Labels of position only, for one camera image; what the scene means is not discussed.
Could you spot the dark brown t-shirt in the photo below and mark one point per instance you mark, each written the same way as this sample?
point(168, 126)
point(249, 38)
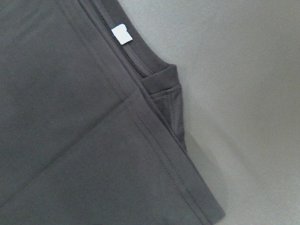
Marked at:
point(91, 122)

